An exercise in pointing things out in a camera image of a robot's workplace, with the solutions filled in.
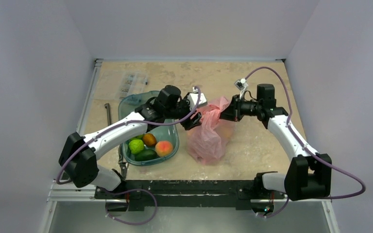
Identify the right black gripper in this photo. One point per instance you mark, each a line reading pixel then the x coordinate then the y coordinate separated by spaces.
pixel 230 111

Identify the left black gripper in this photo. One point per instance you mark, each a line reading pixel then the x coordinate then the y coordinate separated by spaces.
pixel 194 121

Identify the pink plastic bag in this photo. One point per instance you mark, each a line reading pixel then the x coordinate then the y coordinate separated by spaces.
pixel 206 143

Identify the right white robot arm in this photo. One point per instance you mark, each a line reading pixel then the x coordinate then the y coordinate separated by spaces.
pixel 309 172

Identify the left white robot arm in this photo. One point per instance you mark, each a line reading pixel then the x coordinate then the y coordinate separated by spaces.
pixel 80 153

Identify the pink fake peach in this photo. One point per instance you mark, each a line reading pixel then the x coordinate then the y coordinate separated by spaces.
pixel 163 148

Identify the brown fake kiwi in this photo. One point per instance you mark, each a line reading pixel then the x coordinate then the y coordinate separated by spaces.
pixel 149 140

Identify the green fake apple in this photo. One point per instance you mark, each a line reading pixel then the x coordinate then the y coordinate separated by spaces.
pixel 139 136

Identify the dark green fake avocado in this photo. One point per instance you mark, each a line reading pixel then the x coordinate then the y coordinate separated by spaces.
pixel 146 155

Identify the teal plastic fruit tray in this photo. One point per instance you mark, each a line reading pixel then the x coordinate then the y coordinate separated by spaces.
pixel 161 133

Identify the clear plastic packet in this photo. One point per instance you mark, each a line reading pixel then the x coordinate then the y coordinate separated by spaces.
pixel 132 82

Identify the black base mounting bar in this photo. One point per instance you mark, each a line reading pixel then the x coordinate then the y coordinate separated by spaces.
pixel 238 194

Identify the black metal tool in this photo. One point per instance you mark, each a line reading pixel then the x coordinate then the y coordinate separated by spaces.
pixel 108 113

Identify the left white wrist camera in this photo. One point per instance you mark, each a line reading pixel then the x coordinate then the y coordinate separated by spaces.
pixel 195 99

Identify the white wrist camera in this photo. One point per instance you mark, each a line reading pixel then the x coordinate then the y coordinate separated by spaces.
pixel 242 86
pixel 195 99

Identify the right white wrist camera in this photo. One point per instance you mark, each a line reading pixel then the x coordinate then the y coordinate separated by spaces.
pixel 242 86

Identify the aluminium frame rail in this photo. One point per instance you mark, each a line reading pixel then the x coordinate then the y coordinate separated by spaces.
pixel 68 193

